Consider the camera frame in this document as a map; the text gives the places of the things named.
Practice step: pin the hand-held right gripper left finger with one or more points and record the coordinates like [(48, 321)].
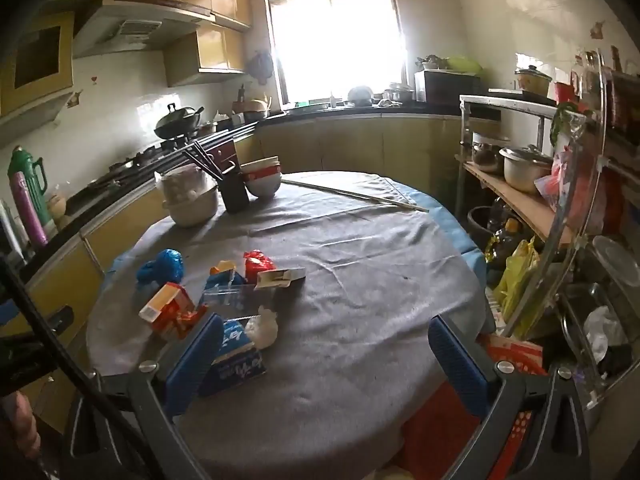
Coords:
[(195, 360)]

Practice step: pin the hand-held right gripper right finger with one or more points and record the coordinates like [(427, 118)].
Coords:
[(457, 360)]

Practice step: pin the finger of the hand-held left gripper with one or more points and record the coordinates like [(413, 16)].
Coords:
[(50, 321)]

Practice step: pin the blue cigarette box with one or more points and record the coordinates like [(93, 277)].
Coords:
[(239, 357)]

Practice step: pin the orange carton box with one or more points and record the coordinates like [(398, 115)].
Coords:
[(162, 307)]

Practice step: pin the clear plastic package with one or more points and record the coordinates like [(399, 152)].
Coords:
[(227, 296)]

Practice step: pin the white tissue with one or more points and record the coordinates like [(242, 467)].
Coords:
[(262, 327)]

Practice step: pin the red plastic basket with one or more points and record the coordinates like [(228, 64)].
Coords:
[(435, 435)]

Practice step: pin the blue and yellow packet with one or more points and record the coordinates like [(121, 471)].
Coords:
[(223, 267)]

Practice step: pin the blue plastic bag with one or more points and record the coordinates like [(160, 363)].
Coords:
[(160, 266)]

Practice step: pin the tan small cardboard box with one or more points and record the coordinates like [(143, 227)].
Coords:
[(280, 278)]

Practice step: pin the person's left hand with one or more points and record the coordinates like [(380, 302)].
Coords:
[(19, 425)]

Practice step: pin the yellow plastic bag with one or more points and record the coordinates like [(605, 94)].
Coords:
[(520, 275)]

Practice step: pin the purple thermos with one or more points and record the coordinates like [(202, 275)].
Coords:
[(27, 210)]

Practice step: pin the tan small jar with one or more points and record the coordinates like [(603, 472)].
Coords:
[(57, 207)]

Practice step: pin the oil bottle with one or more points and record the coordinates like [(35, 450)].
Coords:
[(500, 245)]

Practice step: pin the grey tablecloth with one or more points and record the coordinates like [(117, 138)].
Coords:
[(350, 285)]

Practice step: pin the black bucket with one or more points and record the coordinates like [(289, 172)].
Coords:
[(477, 225)]

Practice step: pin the large white bowl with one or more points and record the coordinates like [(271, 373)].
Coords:
[(195, 210)]

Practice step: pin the green thermos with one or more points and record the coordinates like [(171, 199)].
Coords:
[(31, 170)]

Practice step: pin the steel dish rack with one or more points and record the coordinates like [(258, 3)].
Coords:
[(600, 300)]

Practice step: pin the metal and wood rack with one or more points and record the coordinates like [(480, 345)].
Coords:
[(510, 200)]

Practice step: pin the black chopstick holder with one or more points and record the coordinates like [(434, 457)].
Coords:
[(232, 190)]

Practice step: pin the plastic-bagged bowl stack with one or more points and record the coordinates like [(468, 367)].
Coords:
[(182, 180)]

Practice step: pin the gas stove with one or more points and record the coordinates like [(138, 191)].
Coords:
[(145, 157)]

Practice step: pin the red banded white bowl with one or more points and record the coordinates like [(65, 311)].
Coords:
[(263, 182)]

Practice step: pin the long thin wooden stick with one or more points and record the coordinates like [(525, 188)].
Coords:
[(350, 192)]

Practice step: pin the steel pot with lid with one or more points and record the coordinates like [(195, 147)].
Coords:
[(522, 167)]

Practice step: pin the small dark steel pot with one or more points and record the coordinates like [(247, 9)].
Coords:
[(485, 155)]

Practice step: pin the plain white bowl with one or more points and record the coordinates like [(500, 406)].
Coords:
[(260, 161)]

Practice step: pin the red and white plastic bag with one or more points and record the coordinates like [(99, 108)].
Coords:
[(557, 175)]

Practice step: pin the maroon appliance front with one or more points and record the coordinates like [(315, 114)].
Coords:
[(222, 150)]

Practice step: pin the black wok with lid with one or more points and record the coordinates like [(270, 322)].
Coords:
[(175, 120)]

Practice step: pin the clear curved panel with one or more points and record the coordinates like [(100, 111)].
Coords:
[(595, 160)]

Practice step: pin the yellow cabinet with dark window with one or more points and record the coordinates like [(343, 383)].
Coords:
[(35, 60)]

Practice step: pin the yellow pot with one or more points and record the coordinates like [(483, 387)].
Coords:
[(257, 106)]

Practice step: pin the knife block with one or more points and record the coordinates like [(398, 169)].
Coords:
[(241, 97)]

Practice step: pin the black induction cooker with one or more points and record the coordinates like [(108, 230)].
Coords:
[(520, 96)]

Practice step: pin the black countertop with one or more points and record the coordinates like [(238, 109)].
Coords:
[(350, 110)]

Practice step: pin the microwave oven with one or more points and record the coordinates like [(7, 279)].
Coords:
[(445, 87)]

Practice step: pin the steel pots by microwave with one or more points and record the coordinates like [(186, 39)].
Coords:
[(397, 92)]

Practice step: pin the white bowl by sink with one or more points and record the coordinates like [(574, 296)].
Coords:
[(360, 94)]

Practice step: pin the enamel pot with lid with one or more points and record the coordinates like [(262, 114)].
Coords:
[(532, 79)]

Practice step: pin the green basin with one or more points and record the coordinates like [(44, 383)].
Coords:
[(462, 64)]

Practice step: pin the potted plant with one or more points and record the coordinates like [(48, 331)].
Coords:
[(430, 61)]

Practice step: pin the round hanging strainer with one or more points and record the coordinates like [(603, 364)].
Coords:
[(260, 65)]

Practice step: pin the grey range hood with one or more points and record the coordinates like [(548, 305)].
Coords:
[(125, 25)]

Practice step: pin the window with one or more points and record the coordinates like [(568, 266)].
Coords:
[(335, 30)]

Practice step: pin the brown wall sticker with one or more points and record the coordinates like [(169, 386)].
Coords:
[(75, 99)]

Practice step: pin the small yellow wall cabinet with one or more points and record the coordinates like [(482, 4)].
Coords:
[(210, 52)]

